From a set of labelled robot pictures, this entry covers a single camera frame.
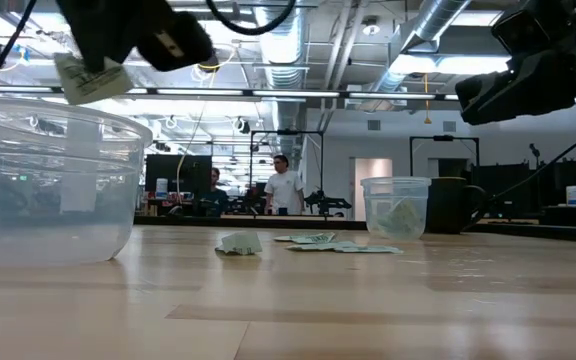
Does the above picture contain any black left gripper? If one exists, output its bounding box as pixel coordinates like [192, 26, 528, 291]
[56, 0, 217, 74]

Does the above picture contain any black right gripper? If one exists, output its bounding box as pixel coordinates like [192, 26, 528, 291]
[456, 47, 576, 126]

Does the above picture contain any dark screen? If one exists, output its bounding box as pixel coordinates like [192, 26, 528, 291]
[469, 162, 538, 220]
[537, 158, 576, 207]

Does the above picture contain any black mug yellow inside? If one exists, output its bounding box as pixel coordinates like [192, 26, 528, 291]
[425, 176, 489, 235]

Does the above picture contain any small clear plastic cup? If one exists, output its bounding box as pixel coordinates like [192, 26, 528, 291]
[360, 175, 433, 242]

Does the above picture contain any pale door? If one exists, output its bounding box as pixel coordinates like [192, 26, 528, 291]
[353, 157, 394, 222]

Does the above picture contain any large clear plastic bowl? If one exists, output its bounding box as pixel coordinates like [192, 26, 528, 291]
[0, 96, 154, 269]

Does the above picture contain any black monitor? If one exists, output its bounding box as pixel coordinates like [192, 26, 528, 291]
[144, 153, 214, 194]

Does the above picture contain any long ceiling light strip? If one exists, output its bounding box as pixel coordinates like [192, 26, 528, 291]
[0, 84, 462, 101]

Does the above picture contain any person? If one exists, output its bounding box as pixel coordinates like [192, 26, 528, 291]
[198, 167, 230, 217]
[263, 154, 306, 217]

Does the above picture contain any black frame stand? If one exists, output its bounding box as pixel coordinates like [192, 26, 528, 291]
[408, 134, 481, 177]
[248, 129, 326, 217]

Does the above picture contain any yellow hanging cord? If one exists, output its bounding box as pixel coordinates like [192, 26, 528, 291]
[421, 73, 433, 126]

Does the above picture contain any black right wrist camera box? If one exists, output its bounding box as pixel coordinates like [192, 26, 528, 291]
[490, 0, 572, 56]

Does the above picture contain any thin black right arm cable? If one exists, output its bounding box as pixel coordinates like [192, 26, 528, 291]
[467, 117, 576, 226]

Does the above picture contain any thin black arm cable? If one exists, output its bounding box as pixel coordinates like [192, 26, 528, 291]
[0, 0, 39, 97]
[467, 117, 576, 226]

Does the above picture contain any smooth silver duct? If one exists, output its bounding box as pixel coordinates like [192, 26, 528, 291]
[367, 0, 472, 114]

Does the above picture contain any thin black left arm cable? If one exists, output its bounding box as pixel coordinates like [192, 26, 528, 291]
[0, 0, 39, 97]

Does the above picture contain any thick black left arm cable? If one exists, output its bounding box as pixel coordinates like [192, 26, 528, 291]
[205, 0, 297, 36]

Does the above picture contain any ribbed silver duct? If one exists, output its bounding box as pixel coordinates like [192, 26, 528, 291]
[255, 0, 312, 189]

